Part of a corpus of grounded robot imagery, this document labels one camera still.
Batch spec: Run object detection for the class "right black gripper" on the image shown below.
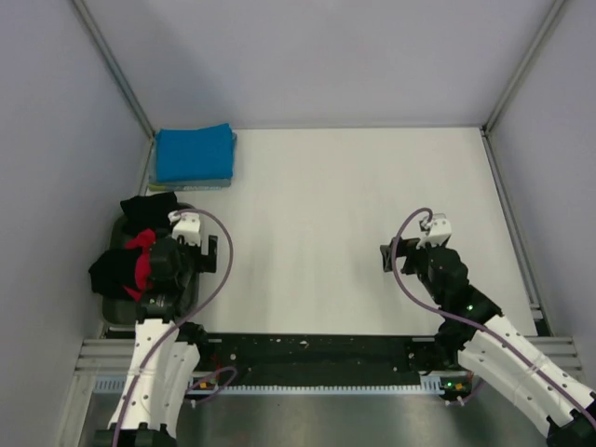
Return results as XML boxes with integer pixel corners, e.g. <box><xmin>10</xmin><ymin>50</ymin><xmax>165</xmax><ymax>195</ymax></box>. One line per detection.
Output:
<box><xmin>380</xmin><ymin>236</ymin><xmax>445</xmax><ymax>305</ymax></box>

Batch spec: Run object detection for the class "red t shirt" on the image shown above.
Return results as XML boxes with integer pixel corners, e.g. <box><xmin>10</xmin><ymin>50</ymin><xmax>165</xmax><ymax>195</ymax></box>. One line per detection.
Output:
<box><xmin>124</xmin><ymin>228</ymin><xmax>156</xmax><ymax>302</ymax></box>

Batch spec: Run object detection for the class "black t shirt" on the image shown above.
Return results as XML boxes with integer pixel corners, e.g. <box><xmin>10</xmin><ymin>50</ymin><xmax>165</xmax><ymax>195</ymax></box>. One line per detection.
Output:
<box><xmin>88</xmin><ymin>192</ymin><xmax>179</xmax><ymax>300</ymax></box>

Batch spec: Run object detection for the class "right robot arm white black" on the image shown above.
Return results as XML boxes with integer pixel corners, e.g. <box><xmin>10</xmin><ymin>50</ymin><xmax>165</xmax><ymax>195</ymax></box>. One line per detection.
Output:
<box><xmin>380</xmin><ymin>238</ymin><xmax>595</xmax><ymax>446</ymax></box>

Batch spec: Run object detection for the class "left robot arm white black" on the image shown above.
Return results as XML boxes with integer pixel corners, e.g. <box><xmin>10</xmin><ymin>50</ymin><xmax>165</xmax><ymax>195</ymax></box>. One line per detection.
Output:
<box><xmin>92</xmin><ymin>236</ymin><xmax>218</xmax><ymax>446</ymax></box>

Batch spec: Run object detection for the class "dark green tray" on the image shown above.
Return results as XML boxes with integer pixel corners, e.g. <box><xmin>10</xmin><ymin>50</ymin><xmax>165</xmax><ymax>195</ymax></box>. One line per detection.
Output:
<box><xmin>99</xmin><ymin>242</ymin><xmax>200</xmax><ymax>331</ymax></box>

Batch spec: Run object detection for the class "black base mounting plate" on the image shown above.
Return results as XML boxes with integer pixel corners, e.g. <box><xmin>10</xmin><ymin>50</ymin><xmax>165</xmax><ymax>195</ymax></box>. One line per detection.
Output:
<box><xmin>157</xmin><ymin>332</ymin><xmax>490</xmax><ymax>386</ymax></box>

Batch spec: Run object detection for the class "folded blue t shirt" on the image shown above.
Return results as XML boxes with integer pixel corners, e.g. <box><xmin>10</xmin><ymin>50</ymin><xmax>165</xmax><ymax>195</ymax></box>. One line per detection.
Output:
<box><xmin>155</xmin><ymin>123</ymin><xmax>237</xmax><ymax>183</ymax></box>

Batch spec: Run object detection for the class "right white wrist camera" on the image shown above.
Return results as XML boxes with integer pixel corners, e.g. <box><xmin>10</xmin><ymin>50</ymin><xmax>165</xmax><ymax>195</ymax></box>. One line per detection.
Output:
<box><xmin>416</xmin><ymin>213</ymin><xmax>452</xmax><ymax>249</ymax></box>

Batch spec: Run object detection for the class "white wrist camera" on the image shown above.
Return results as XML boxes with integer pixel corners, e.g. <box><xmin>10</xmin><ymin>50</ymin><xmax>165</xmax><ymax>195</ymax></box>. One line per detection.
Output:
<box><xmin>416</xmin><ymin>213</ymin><xmax>452</xmax><ymax>249</ymax></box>
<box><xmin>168</xmin><ymin>209</ymin><xmax>202</xmax><ymax>247</ymax></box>

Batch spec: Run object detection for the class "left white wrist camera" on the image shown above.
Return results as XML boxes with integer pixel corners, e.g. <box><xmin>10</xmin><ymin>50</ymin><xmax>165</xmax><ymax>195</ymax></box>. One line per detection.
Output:
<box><xmin>168</xmin><ymin>209</ymin><xmax>202</xmax><ymax>247</ymax></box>

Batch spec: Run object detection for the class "aluminium frame rail front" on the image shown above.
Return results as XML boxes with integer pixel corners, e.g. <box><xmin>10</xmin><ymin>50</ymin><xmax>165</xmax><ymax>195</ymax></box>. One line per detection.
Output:
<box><xmin>77</xmin><ymin>336</ymin><xmax>583</xmax><ymax>373</ymax></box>

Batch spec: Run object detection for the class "right aluminium corner post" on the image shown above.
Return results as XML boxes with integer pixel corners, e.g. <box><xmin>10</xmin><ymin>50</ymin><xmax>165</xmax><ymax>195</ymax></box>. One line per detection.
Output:
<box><xmin>482</xmin><ymin>0</ymin><xmax>570</xmax><ymax>134</ymax></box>

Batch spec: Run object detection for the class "aluminium corner post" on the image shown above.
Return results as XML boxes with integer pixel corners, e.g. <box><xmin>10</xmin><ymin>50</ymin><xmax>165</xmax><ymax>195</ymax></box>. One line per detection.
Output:
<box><xmin>70</xmin><ymin>0</ymin><xmax>156</xmax><ymax>140</ymax></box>
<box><xmin>482</xmin><ymin>0</ymin><xmax>570</xmax><ymax>134</ymax></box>

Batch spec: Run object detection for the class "grey slotted cable duct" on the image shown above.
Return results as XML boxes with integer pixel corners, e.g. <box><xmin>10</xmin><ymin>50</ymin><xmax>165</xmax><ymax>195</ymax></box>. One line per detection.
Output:
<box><xmin>93</xmin><ymin>375</ymin><xmax>471</xmax><ymax>397</ymax></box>

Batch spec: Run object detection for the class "left aluminium corner post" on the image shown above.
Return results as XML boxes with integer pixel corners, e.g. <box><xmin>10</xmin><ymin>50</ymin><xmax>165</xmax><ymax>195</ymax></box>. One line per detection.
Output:
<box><xmin>70</xmin><ymin>0</ymin><xmax>156</xmax><ymax>140</ymax></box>

